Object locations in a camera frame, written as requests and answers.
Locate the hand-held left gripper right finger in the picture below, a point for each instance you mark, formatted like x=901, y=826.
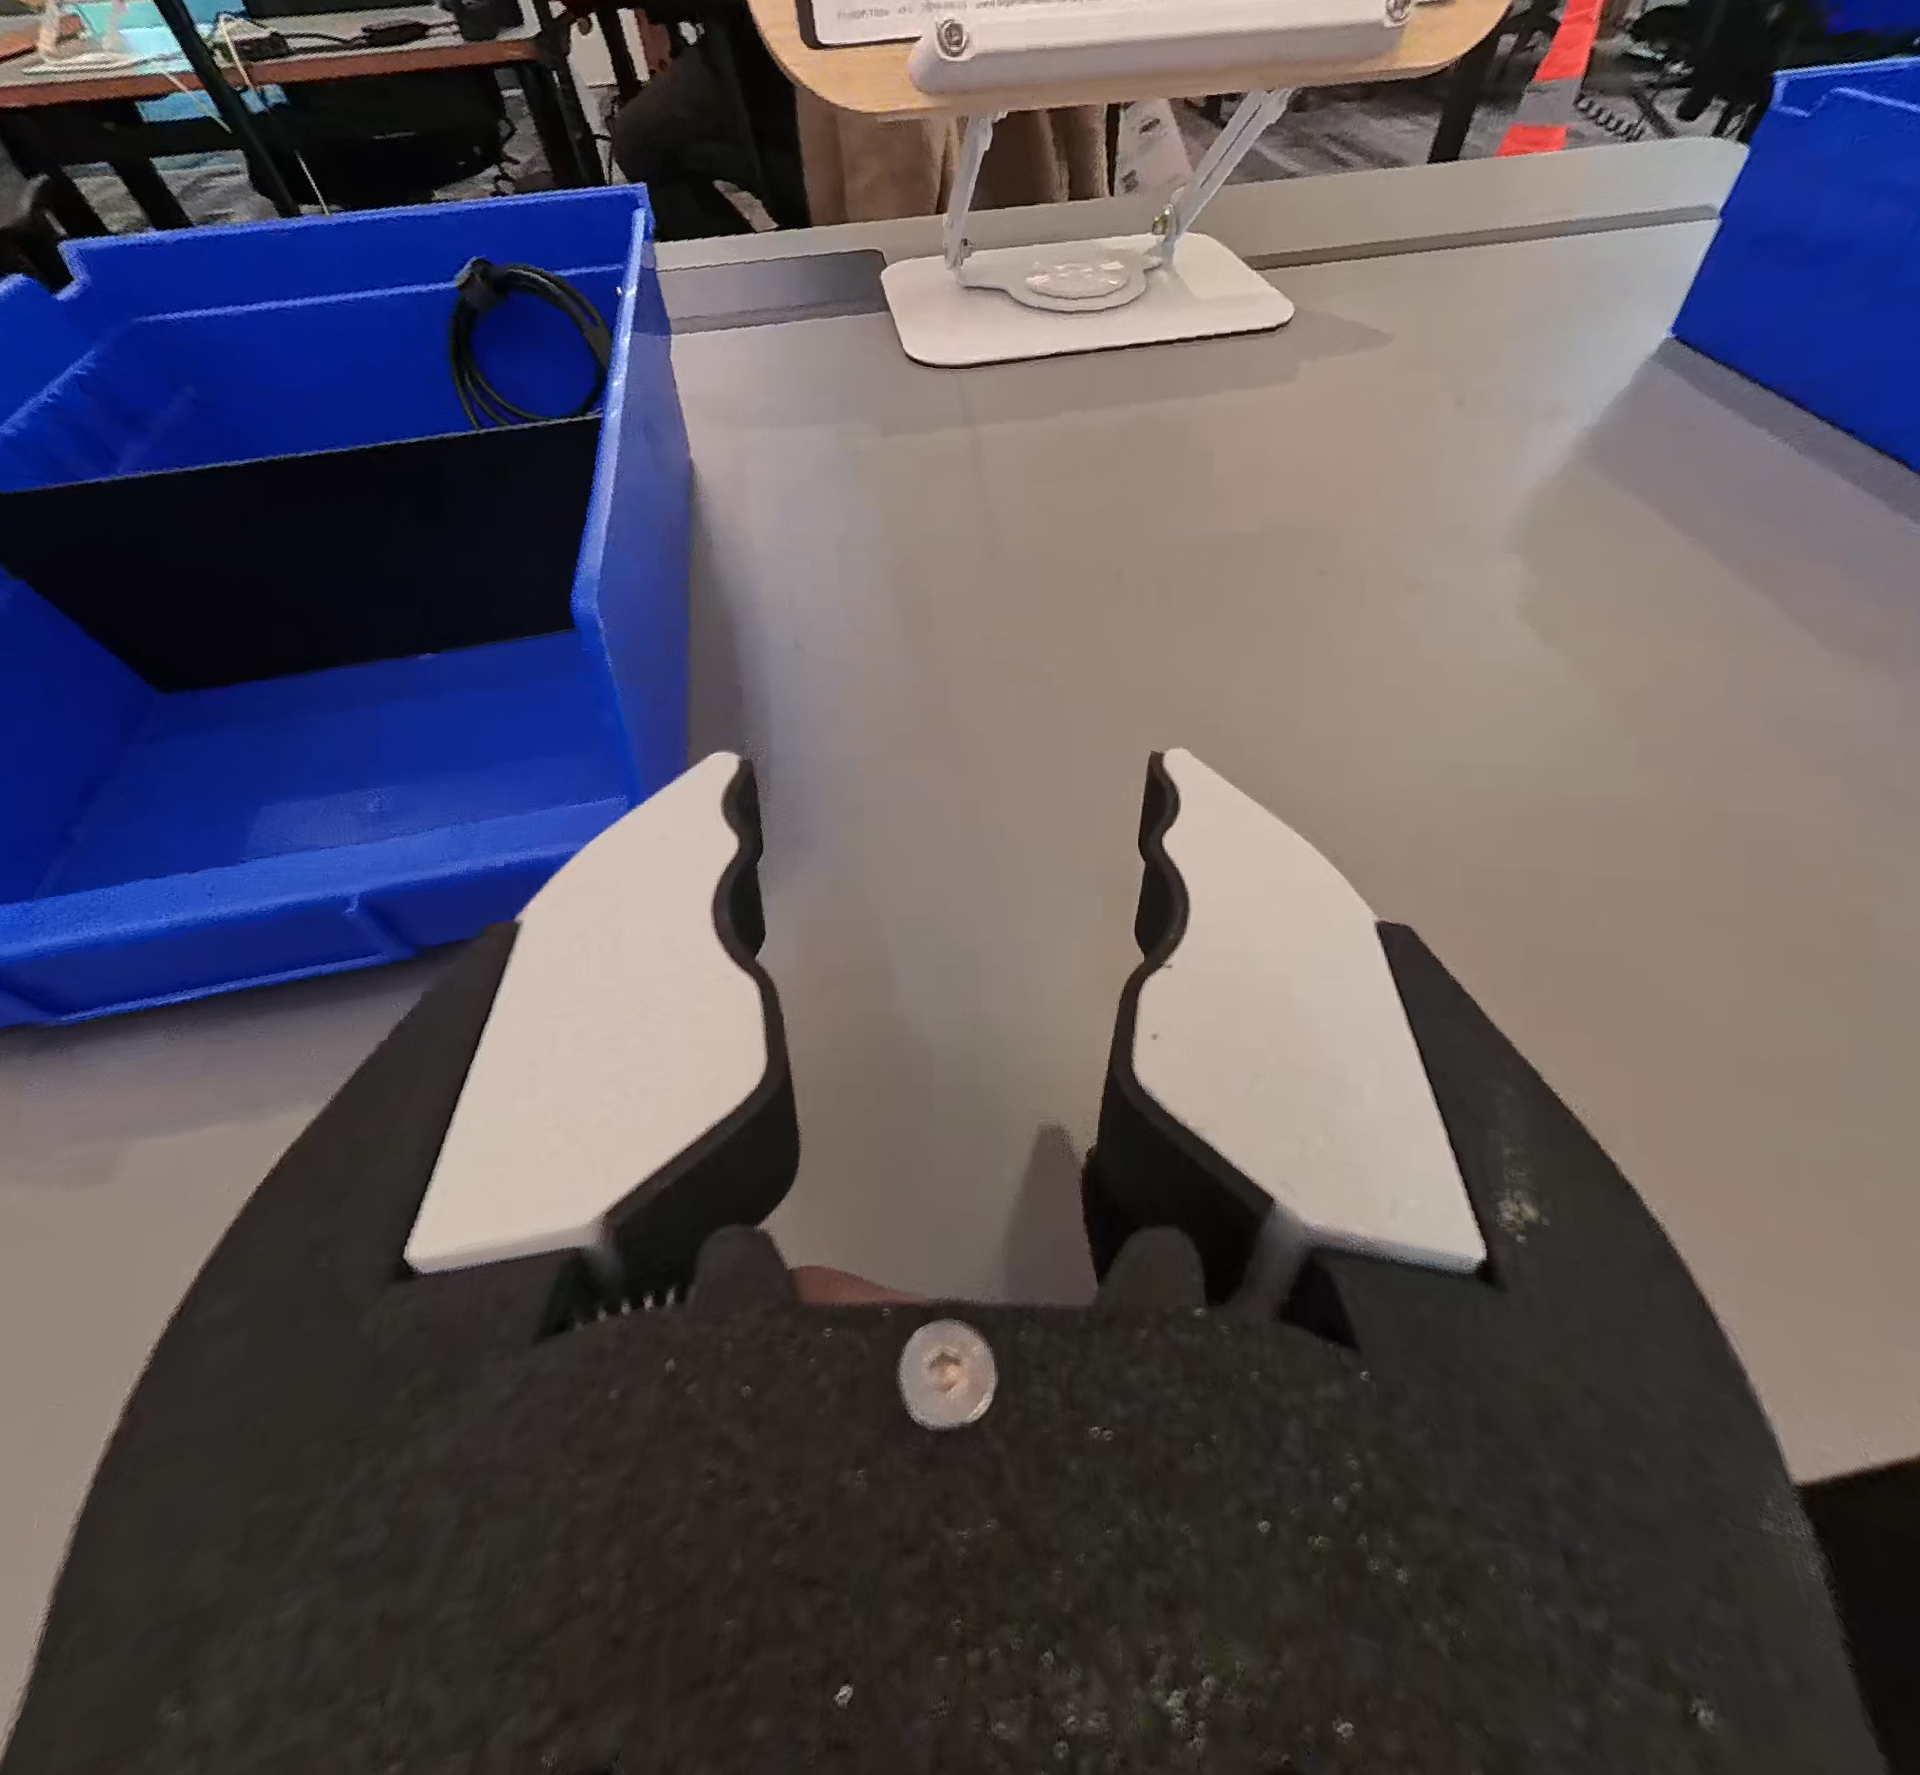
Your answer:
x=1306, y=1056

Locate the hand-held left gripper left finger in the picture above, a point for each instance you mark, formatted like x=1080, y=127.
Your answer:
x=600, y=1056

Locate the blue plastic bin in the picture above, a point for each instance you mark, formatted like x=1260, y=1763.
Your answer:
x=302, y=815
x=1815, y=275

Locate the black usb hub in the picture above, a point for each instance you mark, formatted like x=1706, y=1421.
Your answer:
x=477, y=280

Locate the black bin divider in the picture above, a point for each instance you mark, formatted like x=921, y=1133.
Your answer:
x=302, y=561

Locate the white document stand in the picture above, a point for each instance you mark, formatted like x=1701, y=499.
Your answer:
x=1080, y=320

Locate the white printed floor sign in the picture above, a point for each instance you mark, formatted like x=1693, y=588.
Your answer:
x=1148, y=147

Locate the tan hanging cloth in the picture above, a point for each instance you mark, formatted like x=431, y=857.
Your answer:
x=870, y=171

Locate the orange traffic cone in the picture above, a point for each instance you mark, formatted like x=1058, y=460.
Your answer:
x=1552, y=80

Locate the wood-edged white desk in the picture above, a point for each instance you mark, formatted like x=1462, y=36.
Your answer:
x=302, y=57

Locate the black tripod stand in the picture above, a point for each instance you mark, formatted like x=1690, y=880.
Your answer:
x=195, y=50

